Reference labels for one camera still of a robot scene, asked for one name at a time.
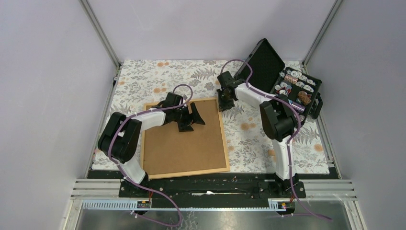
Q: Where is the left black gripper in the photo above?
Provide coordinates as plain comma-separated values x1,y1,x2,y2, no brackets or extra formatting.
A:
173,103,204,132

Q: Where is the brown frame backing board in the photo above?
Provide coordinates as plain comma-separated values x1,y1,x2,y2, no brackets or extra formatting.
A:
143,100,227,176

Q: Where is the light wooden picture frame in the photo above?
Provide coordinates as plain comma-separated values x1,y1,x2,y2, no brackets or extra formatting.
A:
139,97,231,180

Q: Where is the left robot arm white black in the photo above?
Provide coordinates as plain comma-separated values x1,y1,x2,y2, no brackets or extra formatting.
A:
97,92,205,197

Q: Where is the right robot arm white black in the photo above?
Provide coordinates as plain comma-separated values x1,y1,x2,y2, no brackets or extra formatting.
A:
217,71,301,197

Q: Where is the open black chip case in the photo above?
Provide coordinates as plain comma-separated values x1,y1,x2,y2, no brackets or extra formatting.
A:
246,38,323,119

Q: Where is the floral patterned table mat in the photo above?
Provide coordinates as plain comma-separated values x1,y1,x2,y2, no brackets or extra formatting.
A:
109,60,329,174

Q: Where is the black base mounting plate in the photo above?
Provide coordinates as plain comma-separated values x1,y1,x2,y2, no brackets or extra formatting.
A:
118,171,307,200

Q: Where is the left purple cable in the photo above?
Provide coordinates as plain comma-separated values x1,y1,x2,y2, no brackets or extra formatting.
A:
107,83,184,228

